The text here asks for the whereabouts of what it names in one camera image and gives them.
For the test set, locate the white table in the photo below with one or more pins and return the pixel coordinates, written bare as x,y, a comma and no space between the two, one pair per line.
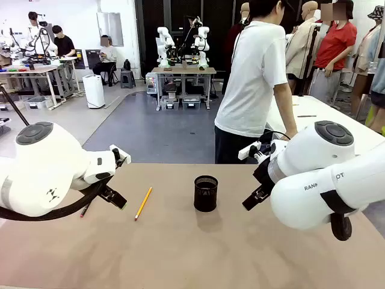
325,111

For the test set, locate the clear floor storage bin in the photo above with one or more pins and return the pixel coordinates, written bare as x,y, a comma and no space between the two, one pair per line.
37,103

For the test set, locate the shiny wall panel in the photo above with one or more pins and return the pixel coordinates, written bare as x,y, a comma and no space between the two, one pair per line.
109,30

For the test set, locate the black tripod leg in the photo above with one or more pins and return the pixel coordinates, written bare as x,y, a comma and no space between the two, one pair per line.
14,106

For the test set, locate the wooden background desk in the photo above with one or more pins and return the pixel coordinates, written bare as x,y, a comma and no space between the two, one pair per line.
36,70

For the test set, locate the seated person in grey top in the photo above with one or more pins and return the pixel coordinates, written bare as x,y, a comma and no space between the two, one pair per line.
108,54

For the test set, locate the black pen red cap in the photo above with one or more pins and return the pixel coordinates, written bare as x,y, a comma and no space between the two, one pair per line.
84,211

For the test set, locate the white air purifier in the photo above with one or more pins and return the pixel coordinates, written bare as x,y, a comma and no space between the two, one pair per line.
94,91

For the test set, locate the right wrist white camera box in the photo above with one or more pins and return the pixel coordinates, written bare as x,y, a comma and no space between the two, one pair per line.
248,152

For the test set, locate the person in red shirt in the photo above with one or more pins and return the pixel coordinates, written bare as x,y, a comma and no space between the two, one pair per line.
335,45

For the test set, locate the black mesh pen holder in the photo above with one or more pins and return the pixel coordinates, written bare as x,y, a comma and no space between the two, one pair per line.
206,198

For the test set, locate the person's right hand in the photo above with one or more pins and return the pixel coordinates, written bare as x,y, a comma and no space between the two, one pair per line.
290,135

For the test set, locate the small black bag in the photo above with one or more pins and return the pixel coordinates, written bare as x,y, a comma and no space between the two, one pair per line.
127,65

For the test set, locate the person in white T-shirt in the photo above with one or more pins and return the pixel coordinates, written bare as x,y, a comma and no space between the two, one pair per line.
252,75

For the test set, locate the yellow pencil pink eraser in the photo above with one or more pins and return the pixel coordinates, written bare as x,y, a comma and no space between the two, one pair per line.
143,203

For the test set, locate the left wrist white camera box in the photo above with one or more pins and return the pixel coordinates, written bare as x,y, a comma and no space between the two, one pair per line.
126,157

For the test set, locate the dark pen on white table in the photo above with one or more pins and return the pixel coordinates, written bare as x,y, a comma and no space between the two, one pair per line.
306,116

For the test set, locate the background robot work table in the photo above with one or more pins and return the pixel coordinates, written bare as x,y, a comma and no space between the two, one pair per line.
183,70

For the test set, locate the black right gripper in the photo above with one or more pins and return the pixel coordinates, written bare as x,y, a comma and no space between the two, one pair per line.
263,174

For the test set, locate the person's right forearm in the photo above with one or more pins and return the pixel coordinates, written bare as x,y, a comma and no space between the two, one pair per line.
284,108

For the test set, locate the mannequin in dark red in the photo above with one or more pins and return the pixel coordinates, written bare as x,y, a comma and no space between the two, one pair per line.
231,60

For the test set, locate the black standing panel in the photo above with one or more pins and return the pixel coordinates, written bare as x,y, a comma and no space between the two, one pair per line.
78,58
91,58

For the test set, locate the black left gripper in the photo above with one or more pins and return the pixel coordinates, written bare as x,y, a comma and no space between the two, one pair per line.
106,184

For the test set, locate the grey storage bin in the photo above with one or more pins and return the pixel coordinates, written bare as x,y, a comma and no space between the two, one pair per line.
171,103
191,103

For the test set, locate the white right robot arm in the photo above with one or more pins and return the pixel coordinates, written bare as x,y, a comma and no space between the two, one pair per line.
316,192

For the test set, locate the computer tower coloured lights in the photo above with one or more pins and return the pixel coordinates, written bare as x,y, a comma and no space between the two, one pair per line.
151,85

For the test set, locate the standing person in white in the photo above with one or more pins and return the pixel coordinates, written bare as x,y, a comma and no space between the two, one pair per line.
34,33

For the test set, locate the mannequin with bucket hat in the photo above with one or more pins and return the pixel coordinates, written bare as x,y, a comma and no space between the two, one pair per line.
365,51

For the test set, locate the mannequin in beige coat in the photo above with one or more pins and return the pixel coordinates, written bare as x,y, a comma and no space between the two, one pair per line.
300,48

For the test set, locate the stacked grey stools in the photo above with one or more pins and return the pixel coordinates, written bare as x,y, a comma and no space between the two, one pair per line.
128,78

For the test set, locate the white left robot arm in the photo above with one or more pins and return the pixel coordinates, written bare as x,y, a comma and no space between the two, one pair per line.
45,168

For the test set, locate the person in black T-shirt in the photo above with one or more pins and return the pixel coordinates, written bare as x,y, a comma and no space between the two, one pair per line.
64,45

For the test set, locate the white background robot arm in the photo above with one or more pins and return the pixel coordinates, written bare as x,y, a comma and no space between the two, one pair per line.
164,33
204,33

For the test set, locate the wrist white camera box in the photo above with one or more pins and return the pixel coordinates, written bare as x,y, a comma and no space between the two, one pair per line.
126,157
248,152

